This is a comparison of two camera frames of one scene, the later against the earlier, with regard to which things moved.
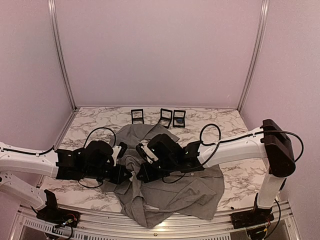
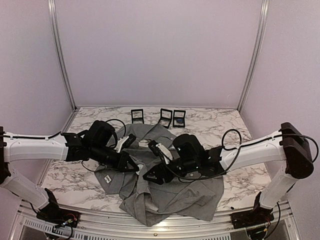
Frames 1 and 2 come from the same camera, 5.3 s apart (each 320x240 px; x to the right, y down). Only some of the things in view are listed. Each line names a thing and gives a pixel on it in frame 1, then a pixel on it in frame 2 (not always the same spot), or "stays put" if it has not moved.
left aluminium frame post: x=51 y=9 stays put
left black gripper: x=117 y=179 -> x=124 y=158
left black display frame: x=137 y=119 stays put
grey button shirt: x=194 y=195 stays put
